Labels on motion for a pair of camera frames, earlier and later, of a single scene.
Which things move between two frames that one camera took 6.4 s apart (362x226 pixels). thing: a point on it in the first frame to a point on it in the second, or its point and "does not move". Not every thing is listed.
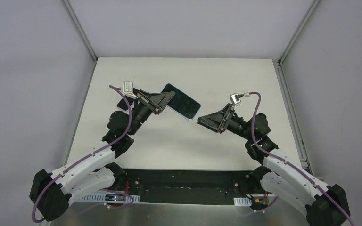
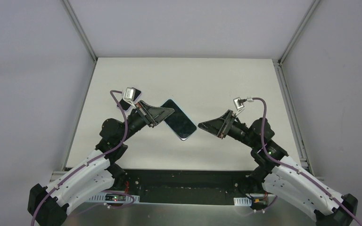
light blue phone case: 182,103 to 179,122
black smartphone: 181,103 to 179,121
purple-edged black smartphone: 123,104 does not move
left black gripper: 149,102 to 145,114
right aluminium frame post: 299,30 does not move
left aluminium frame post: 79,30 does not move
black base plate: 194,186 does not move
